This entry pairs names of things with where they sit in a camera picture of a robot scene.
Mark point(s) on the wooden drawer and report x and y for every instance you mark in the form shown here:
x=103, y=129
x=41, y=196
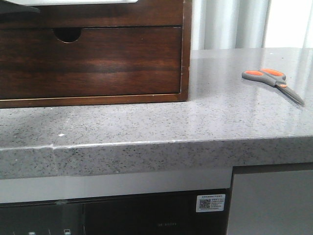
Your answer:
x=102, y=61
x=140, y=13

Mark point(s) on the grey orange handled scissors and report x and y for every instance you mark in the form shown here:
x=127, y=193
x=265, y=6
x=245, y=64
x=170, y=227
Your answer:
x=275, y=79

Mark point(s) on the dark wooden drawer cabinet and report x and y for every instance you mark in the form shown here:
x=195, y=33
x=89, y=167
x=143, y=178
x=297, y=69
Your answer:
x=71, y=34

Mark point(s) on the grey cabinet door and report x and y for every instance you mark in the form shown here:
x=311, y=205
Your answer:
x=271, y=200

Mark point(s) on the white sheer curtain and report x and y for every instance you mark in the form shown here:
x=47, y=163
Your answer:
x=226, y=24

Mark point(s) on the black built-in appliance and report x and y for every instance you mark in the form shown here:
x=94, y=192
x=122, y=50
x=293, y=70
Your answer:
x=155, y=203

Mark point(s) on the white QR code sticker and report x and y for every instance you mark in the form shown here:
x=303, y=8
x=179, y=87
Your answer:
x=210, y=203

